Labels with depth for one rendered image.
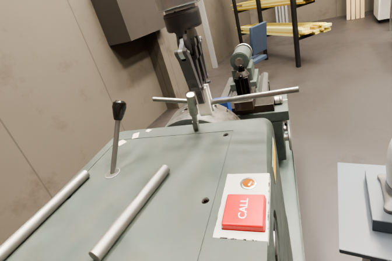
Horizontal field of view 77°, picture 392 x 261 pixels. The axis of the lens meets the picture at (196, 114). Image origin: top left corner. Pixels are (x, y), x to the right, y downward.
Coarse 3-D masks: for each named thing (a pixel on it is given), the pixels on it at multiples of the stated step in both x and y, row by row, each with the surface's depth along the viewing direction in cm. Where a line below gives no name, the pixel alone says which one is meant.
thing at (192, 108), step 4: (188, 96) 57; (192, 96) 57; (188, 100) 57; (192, 100) 57; (188, 104) 58; (192, 104) 58; (196, 104) 59; (188, 108) 60; (192, 108) 59; (196, 108) 60; (192, 112) 60; (196, 112) 60; (192, 116) 61; (196, 116) 62; (192, 120) 62; (196, 120) 62; (192, 124) 63; (196, 124) 63; (196, 128) 64
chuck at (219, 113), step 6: (180, 108) 90; (216, 108) 83; (174, 114) 89; (180, 114) 83; (216, 114) 80; (222, 114) 81; (228, 114) 83; (234, 114) 85; (222, 120) 78; (228, 120) 80; (234, 120) 83
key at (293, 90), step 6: (276, 90) 51; (282, 90) 50; (288, 90) 50; (294, 90) 49; (234, 96) 55; (240, 96) 54; (246, 96) 53; (252, 96) 53; (258, 96) 52; (264, 96) 52; (168, 102) 60; (174, 102) 60; (180, 102) 59; (186, 102) 59; (210, 102) 57; (216, 102) 56; (222, 102) 56; (228, 102) 56
